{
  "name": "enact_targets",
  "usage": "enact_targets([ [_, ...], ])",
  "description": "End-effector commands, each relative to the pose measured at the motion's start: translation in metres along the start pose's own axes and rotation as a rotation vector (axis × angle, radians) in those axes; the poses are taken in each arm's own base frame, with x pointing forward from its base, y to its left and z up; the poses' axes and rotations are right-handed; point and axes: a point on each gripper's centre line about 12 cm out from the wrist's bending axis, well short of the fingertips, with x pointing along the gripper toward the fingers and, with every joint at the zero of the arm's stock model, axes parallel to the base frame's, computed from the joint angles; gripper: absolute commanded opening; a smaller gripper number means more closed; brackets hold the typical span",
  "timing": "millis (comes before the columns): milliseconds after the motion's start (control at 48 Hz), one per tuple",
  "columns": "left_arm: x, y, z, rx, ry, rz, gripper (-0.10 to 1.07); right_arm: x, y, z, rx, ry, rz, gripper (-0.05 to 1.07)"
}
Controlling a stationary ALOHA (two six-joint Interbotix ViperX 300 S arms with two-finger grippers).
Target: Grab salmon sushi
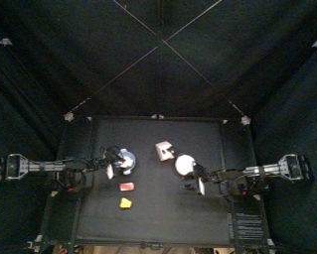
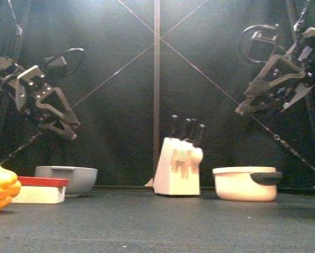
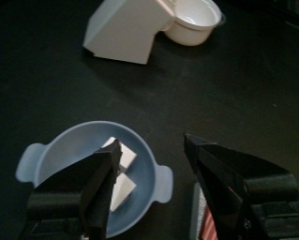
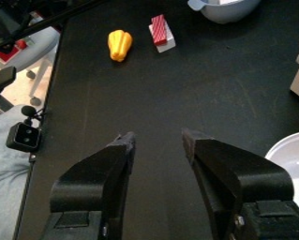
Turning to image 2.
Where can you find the grey toy pot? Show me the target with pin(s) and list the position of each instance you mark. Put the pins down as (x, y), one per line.
(77, 179)

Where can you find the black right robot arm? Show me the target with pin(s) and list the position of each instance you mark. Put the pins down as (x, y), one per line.
(311, 18)

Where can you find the red and white box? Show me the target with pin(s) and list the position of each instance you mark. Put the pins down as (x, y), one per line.
(40, 190)

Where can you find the vertical metal frame pole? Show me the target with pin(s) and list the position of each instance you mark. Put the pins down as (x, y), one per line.
(156, 82)

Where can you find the white wooden knife block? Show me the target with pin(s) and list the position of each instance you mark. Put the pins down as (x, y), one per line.
(178, 171)

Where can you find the yellow toy bell pepper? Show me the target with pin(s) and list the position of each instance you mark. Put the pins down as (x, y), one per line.
(0, 186)

